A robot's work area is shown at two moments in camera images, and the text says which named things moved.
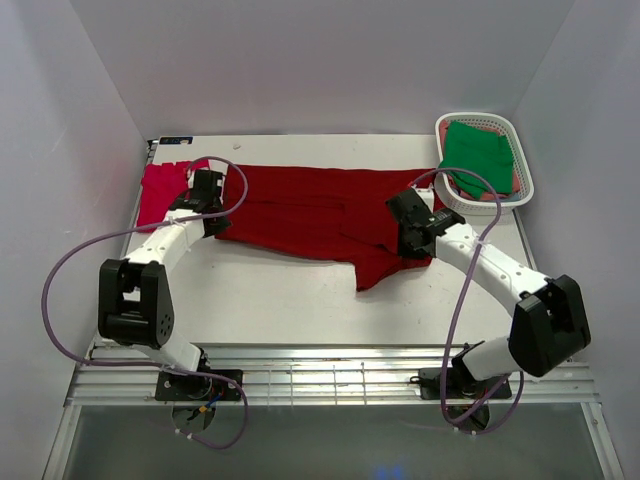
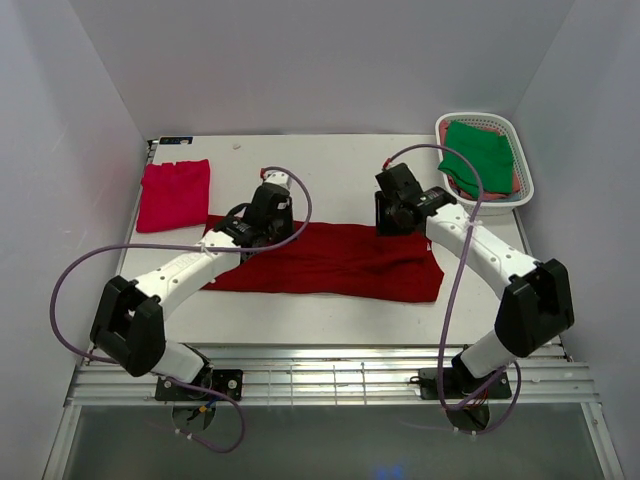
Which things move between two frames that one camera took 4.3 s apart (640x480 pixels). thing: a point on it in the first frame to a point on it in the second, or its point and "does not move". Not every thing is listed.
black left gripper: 219,228 to 288,213
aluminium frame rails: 331,374 does not move
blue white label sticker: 176,140 does not move
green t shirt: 482,151 does not move
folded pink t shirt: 161,185 does not move
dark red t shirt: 332,215 to 339,262
